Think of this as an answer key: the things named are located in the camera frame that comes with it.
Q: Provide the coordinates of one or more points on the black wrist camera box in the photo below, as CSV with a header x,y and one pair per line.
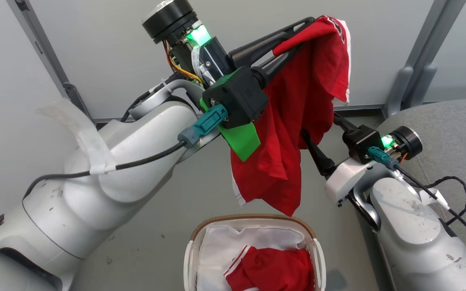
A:
x,y
360,141
239,101

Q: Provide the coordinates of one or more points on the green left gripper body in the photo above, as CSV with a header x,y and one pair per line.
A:
x,y
242,139

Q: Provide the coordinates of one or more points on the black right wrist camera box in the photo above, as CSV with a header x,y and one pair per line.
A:
x,y
360,141

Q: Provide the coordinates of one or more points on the grey sofa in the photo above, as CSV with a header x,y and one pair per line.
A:
x,y
455,137

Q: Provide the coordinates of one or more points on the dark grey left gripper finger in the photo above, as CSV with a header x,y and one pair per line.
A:
x,y
271,64
265,40

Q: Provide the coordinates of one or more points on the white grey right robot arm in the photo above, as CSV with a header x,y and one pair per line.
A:
x,y
415,226

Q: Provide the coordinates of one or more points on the white tape strip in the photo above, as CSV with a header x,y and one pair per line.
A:
x,y
89,139

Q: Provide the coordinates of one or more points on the white mesh basket liner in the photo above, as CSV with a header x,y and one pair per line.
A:
x,y
221,250

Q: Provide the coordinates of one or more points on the grey double partition post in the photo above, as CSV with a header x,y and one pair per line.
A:
x,y
423,60

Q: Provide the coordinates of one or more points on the white laundry basket brown rim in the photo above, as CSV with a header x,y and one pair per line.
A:
x,y
257,222

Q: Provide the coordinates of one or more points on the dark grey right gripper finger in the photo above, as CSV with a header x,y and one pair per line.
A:
x,y
343,122
317,155

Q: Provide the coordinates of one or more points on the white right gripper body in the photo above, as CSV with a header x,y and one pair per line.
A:
x,y
344,180

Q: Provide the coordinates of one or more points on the grey metal partition post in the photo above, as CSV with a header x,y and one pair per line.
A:
x,y
47,56

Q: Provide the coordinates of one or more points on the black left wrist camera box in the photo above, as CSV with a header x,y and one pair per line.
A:
x,y
239,101

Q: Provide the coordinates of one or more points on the red jersey with white panel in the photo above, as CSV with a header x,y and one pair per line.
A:
x,y
273,268

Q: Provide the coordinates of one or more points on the red shirt with white trim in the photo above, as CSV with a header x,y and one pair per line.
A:
x,y
297,113

